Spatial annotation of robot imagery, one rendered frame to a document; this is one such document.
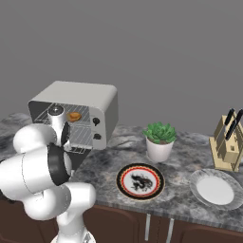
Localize dark toaster oven door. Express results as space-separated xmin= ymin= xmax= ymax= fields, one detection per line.
xmin=62 ymin=145 xmax=94 ymax=174

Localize black red dragon plate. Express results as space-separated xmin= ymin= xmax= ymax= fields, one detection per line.
xmin=115 ymin=162 xmax=166 ymax=201

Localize grey white plate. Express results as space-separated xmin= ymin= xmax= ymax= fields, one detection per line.
xmin=189 ymin=168 xmax=243 ymax=212

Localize wire toaster oven rack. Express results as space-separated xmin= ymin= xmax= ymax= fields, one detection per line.
xmin=67 ymin=122 xmax=95 ymax=150
xmin=33 ymin=103 xmax=91 ymax=125

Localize silver cupboard handle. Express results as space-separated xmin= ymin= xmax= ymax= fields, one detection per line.
xmin=166 ymin=217 xmax=176 ymax=243
xmin=144 ymin=213 xmax=152 ymax=242

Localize green succulent in white pot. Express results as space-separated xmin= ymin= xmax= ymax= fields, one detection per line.
xmin=141 ymin=121 xmax=178 ymax=163

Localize black handled knife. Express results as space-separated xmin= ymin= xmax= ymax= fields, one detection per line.
xmin=223 ymin=107 xmax=236 ymax=126
xmin=224 ymin=108 xmax=243 ymax=141

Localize silver toaster oven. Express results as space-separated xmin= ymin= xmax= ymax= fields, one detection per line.
xmin=28 ymin=80 xmax=120 ymax=152

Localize brown cupboard door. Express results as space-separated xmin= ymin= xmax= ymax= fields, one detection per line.
xmin=158 ymin=217 xmax=243 ymax=243
xmin=0 ymin=196 xmax=62 ymax=243
xmin=82 ymin=203 xmax=159 ymax=243

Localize wooden knife block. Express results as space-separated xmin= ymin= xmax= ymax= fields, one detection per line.
xmin=209 ymin=114 xmax=243 ymax=173

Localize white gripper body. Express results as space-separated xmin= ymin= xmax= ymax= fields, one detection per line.
xmin=63 ymin=140 xmax=73 ymax=154

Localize orange-brown bread piece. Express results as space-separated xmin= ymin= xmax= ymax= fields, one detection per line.
xmin=67 ymin=111 xmax=83 ymax=123

